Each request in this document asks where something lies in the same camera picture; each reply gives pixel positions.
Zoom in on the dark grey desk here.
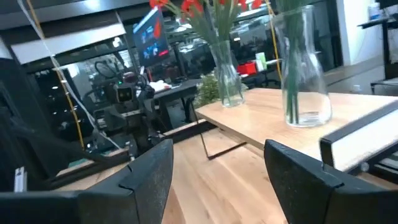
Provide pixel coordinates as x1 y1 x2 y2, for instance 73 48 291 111
151 78 203 131

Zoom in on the wall screen with red graphics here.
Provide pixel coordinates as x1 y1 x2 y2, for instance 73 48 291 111
132 6 171 68

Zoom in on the clear glass vase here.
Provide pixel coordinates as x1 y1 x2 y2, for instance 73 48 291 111
272 5 333 128
209 40 246 108

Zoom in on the black support beam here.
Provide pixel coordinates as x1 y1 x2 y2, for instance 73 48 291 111
0 58 105 191

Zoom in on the red artificial flower bunch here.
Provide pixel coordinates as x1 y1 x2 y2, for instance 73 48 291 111
149 0 265 103

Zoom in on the white paper sheet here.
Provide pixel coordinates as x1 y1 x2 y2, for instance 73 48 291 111
149 80 172 92

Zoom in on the yellow cord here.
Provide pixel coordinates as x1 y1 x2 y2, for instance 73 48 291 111
25 0 86 150
266 0 283 82

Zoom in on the red box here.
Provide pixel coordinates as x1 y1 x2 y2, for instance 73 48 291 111
236 61 258 76

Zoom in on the potted green plant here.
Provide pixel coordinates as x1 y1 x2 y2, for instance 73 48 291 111
195 73 220 107

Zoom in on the wooden shelf black metal frame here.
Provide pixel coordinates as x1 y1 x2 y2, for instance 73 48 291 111
189 88 398 175

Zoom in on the white bottle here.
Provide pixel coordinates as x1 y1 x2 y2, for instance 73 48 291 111
368 2 382 22

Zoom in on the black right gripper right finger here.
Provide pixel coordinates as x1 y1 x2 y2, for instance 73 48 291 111
263 139 389 224

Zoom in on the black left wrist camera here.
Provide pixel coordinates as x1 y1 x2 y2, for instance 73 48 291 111
115 83 136 104

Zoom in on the black background side table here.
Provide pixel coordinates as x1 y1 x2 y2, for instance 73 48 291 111
356 15 398 96

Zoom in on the white cable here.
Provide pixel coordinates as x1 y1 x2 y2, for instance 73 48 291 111
17 0 123 150

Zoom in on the white and green container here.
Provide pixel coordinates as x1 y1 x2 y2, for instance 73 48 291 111
254 52 268 72

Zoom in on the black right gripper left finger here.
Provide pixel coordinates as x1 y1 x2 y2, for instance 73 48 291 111
77 138 174 224

